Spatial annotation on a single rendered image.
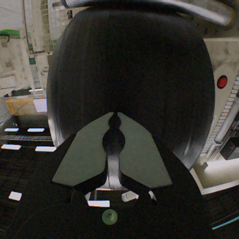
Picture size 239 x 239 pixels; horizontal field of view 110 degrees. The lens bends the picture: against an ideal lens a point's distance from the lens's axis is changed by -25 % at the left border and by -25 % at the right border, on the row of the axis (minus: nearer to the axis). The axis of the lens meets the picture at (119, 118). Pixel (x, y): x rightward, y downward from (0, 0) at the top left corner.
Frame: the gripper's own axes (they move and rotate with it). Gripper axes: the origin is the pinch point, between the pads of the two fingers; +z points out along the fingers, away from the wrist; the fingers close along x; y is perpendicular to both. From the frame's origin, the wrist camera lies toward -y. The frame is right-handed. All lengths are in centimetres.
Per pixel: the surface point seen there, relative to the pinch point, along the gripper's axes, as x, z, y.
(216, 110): 35.7, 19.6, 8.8
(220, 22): 21.3, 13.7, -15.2
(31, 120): -954, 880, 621
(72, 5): -8.5, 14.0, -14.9
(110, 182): -0.9, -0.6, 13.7
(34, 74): -735, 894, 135
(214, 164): 72, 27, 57
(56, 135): -8.9, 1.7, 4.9
